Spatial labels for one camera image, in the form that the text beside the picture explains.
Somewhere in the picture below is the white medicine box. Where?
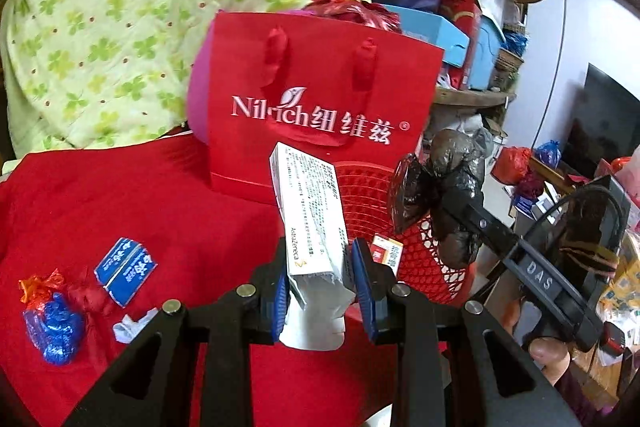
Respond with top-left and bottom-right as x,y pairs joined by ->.
269,142 -> 353,353

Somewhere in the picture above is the red plastic bag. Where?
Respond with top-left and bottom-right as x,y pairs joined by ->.
492,147 -> 532,185

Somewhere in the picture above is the person's right hand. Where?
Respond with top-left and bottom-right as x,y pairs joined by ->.
527,336 -> 572,388

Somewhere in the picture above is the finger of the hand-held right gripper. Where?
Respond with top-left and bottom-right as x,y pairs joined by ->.
440,194 -> 523,258

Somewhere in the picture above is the black plastic bag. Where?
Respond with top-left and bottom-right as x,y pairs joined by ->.
387,129 -> 487,270

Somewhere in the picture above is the blue plastic bag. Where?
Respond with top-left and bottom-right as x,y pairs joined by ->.
534,139 -> 561,168

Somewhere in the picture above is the red shiny foil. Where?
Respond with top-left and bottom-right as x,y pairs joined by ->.
302,0 -> 403,32

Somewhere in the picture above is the red and white small box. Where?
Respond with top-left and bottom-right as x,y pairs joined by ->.
370,234 -> 405,280

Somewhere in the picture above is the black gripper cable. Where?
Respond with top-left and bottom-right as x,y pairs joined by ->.
530,184 -> 627,258

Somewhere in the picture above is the red plastic mesh basket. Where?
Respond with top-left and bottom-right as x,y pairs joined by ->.
330,159 -> 478,323

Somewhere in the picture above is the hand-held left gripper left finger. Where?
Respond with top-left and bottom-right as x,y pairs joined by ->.
62,249 -> 291,427

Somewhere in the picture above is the light blue cardboard box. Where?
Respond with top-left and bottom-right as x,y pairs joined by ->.
382,4 -> 471,68

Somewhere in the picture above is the red cloth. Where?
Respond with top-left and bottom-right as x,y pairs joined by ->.
0,132 -> 451,427

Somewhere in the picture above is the light blue plastic bin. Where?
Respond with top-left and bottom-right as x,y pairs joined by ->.
467,14 -> 507,90

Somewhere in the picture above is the white paper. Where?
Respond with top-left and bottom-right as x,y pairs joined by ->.
112,307 -> 161,344

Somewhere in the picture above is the red gift box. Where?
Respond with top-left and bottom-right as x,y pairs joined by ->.
440,0 -> 483,90

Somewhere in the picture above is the green clover print blanket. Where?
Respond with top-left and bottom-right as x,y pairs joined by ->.
0,0 -> 373,158

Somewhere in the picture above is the orange plastic wrapper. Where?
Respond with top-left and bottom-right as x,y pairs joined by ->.
19,269 -> 68,310

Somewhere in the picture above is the blue foil wrapper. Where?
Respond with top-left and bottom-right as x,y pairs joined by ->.
22,292 -> 86,365

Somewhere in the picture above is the blue and white small box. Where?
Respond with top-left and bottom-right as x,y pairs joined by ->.
94,237 -> 158,308

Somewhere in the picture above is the black television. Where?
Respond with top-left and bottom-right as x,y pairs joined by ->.
562,63 -> 640,180

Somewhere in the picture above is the wooden table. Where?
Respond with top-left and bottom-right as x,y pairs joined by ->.
434,87 -> 517,108

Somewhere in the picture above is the red paper gift bag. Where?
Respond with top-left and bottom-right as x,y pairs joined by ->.
187,9 -> 446,208

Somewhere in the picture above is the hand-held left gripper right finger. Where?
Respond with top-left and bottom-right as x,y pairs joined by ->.
350,237 -> 583,427

